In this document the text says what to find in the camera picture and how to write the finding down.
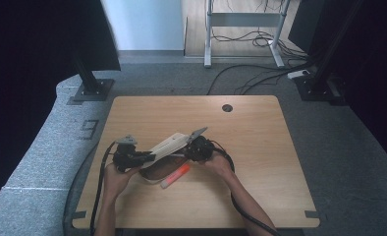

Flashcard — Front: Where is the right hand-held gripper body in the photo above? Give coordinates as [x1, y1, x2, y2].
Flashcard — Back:
[187, 127, 217, 162]

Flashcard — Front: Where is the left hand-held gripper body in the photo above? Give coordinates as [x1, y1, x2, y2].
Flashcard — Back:
[112, 134, 141, 173]

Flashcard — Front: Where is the beige pencil case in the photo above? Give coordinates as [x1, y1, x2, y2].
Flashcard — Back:
[139, 132, 194, 185]

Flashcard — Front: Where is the orange highlighter pen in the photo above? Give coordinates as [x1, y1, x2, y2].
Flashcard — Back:
[160, 162, 192, 190]

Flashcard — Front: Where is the person's right hand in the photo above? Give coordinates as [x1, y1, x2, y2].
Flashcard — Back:
[197, 151, 237, 183]

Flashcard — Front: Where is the person's left hand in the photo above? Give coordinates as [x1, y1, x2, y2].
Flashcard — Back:
[102, 161, 142, 202]

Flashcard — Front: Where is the black metal stand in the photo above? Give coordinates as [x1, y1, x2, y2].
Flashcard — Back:
[294, 0, 366, 103]
[71, 53, 116, 102]

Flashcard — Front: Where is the white power strip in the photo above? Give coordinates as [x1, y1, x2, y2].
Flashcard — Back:
[287, 69, 310, 81]

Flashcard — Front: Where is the dark curtain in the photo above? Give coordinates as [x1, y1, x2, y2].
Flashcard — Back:
[288, 0, 387, 173]
[0, 0, 122, 219]

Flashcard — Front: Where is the left hand-held gripper cable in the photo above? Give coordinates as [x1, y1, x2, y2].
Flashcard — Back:
[88, 141, 118, 236]

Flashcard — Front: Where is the hand-held gripper cable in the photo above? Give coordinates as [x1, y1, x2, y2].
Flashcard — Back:
[88, 141, 118, 236]
[209, 140, 283, 236]

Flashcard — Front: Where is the right hand-held gripper cable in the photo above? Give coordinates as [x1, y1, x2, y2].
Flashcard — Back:
[209, 140, 283, 236]

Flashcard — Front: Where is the long black floor cable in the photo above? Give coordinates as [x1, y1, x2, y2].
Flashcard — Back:
[206, 62, 312, 96]

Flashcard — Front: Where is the tangle of black cables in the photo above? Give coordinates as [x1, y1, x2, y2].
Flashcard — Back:
[210, 28, 308, 59]

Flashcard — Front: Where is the white metal desk frame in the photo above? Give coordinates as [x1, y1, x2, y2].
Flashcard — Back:
[203, 0, 293, 69]

